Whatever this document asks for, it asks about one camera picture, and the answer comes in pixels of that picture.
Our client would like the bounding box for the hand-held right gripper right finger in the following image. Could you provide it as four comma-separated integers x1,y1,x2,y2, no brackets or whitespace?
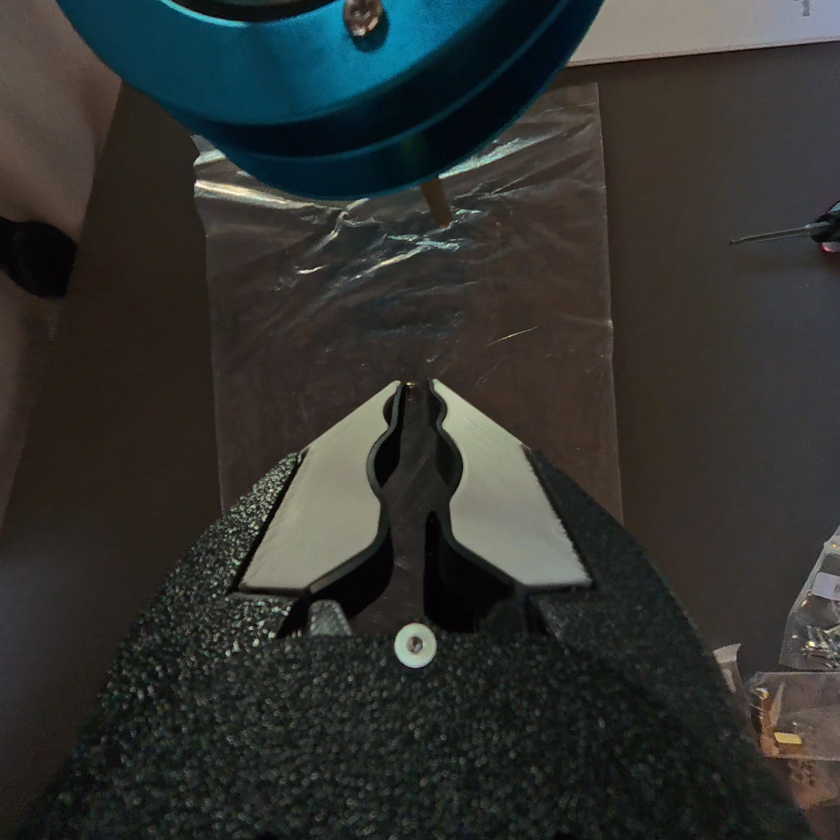
427,377,593,592

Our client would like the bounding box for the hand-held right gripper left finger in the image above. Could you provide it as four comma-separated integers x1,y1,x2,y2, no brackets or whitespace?
238,379,405,595

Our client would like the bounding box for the red electric screwdriver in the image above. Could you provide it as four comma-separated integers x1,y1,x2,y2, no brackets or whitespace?
728,202,840,255

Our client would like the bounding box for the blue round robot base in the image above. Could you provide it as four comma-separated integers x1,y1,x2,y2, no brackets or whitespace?
56,0,606,228

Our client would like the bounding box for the grey desk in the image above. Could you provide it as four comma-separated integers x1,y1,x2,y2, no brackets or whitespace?
0,62,840,840

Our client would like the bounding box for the large clear plastic bag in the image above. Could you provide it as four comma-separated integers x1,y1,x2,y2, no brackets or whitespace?
192,82,623,522

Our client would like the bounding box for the pile of labelled screw bags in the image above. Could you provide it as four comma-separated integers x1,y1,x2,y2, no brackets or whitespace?
712,525,840,762

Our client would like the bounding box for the white instruction booklet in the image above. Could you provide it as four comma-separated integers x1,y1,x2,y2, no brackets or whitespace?
566,0,840,68

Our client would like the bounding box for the black strap buckle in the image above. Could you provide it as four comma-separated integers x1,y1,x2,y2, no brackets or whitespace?
0,215,77,301

